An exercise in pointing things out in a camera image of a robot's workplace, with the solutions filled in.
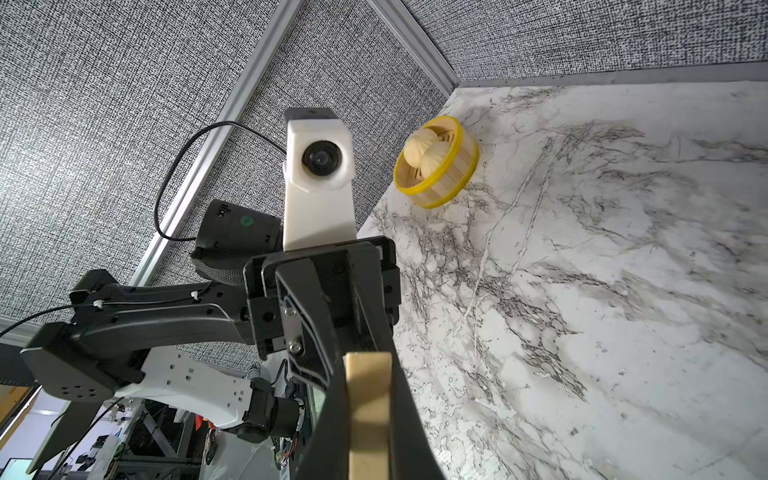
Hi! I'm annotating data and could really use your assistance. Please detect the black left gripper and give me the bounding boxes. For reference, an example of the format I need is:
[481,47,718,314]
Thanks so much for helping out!
[243,235,444,479]

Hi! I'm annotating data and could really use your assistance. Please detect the small wood cube block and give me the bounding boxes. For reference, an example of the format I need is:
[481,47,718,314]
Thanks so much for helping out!
[344,352,392,480]

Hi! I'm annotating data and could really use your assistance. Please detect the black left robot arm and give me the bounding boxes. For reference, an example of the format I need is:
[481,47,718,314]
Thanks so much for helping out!
[21,201,442,479]

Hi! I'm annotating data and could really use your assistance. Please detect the yellow rimmed bamboo steamer basket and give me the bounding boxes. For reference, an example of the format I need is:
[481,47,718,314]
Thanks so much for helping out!
[393,116,480,209]

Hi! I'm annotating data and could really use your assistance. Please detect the right steamed bun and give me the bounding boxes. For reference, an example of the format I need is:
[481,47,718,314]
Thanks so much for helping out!
[419,141,451,180]

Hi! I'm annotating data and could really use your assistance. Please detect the steamed bun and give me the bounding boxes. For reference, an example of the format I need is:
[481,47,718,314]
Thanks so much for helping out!
[419,141,451,180]
[403,128,440,169]

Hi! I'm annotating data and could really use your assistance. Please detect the left steamed bun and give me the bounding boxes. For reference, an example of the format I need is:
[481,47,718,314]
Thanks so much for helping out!
[403,128,440,169]

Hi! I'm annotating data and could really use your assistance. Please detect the thin black left cable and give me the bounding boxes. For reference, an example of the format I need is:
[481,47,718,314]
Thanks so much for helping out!
[152,120,288,243]

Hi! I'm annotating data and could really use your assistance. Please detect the aluminium frame corner post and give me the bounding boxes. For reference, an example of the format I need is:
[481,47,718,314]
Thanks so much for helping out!
[368,0,460,97]

